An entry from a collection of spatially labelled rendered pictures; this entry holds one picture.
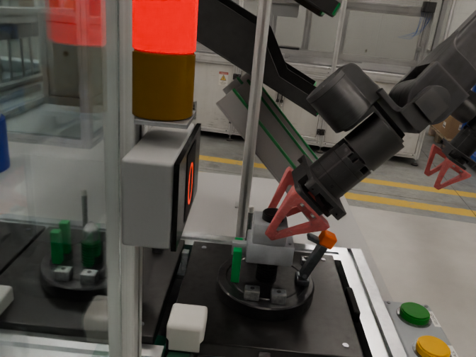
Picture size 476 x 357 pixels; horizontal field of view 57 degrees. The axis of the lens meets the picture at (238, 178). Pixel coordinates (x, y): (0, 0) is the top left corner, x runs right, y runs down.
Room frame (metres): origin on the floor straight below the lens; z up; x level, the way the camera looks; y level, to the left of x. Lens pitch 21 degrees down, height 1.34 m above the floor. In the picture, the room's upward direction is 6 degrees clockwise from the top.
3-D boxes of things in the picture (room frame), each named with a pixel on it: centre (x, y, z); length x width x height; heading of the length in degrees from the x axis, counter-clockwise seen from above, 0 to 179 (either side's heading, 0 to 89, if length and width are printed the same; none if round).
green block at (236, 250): (0.52, -0.01, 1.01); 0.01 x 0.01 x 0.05; 89
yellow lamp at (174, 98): (0.34, 0.07, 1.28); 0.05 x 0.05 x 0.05
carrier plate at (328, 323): (0.53, -0.05, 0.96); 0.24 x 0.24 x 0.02; 89
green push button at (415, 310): (0.52, -0.27, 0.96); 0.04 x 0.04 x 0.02
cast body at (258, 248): (0.53, -0.04, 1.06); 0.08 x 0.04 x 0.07; 90
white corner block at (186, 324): (0.44, 0.05, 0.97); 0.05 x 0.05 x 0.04; 89
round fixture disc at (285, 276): (0.53, -0.05, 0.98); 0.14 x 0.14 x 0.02
